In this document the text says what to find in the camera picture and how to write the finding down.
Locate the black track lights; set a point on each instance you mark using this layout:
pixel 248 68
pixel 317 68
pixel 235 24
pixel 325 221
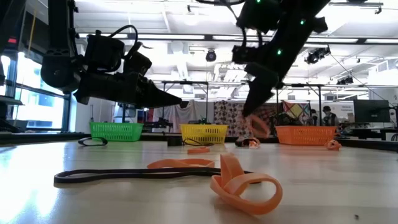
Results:
pixel 314 56

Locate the patterned hanging fabric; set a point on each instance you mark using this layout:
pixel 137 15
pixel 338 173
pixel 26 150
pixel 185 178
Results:
pixel 230 115

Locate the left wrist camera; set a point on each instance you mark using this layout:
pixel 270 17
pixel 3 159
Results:
pixel 136 63

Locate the green plastic basket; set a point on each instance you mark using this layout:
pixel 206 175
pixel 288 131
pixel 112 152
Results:
pixel 115 132

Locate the black metal stand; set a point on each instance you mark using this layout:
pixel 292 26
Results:
pixel 206 93

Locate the person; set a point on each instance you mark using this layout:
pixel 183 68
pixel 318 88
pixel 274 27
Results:
pixel 329 118
pixel 312 119

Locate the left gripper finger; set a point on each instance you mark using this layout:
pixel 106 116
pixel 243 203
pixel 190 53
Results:
pixel 158 105
pixel 152 93

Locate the dark background desk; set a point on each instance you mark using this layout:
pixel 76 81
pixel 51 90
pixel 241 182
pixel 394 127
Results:
pixel 367 132

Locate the white hanging cloth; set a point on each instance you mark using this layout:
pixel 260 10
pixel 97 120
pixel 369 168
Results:
pixel 177 115

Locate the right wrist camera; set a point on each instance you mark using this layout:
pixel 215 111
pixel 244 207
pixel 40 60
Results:
pixel 245 54

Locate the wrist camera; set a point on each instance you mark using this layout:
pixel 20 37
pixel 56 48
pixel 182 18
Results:
pixel 136 63
pixel 245 54

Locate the dark background monitor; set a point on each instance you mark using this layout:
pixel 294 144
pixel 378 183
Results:
pixel 371 110

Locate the large window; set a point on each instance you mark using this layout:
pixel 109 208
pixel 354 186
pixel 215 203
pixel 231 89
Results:
pixel 40 105

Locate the long ceiling light bar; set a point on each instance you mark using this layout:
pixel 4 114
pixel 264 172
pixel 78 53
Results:
pixel 171 36

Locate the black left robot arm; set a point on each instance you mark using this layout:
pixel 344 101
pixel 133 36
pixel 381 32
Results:
pixel 60 71

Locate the thin black rubber band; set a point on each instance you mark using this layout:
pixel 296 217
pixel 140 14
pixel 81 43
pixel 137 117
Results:
pixel 79 141
pixel 93 175
pixel 189 140

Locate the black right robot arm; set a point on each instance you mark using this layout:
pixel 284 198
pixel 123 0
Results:
pixel 298 28

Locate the orange plastic basket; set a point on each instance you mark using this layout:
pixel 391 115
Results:
pixel 304 135

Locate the black background device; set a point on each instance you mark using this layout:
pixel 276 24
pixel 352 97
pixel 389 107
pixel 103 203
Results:
pixel 160 124

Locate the yellow plastic basket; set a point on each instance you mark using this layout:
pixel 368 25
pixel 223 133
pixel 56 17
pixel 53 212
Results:
pixel 203 133

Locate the colourful hanging quilt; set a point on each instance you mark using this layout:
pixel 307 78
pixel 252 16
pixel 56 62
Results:
pixel 295 110

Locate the black ceiling spotlight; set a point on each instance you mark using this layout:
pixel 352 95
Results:
pixel 211 56

